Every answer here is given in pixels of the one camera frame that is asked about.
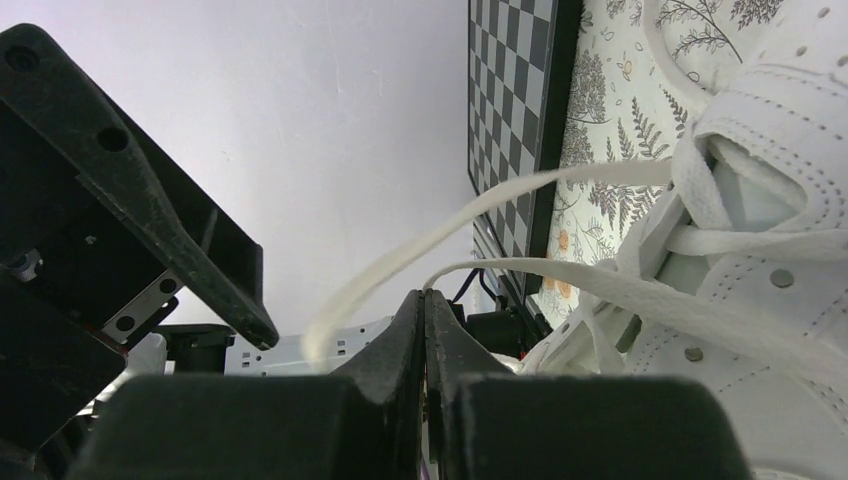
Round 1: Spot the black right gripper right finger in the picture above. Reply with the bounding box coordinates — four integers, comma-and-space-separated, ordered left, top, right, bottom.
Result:
423, 290, 751, 479

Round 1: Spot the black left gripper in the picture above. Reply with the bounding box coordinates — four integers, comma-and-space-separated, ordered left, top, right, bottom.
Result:
1, 23, 279, 479

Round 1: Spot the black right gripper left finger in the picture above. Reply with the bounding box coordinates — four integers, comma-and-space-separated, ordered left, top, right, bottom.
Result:
69, 291, 424, 479

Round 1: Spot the white sneaker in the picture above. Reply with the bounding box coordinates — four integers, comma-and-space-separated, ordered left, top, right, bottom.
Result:
301, 1, 847, 479

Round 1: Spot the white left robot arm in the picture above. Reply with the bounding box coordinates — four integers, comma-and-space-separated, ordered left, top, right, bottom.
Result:
1, 24, 294, 463

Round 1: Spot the floral patterned table mat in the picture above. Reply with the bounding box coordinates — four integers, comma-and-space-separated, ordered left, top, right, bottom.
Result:
529, 0, 790, 329

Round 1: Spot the black white chessboard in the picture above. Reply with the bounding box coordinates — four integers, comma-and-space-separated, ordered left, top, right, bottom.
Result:
466, 0, 584, 299

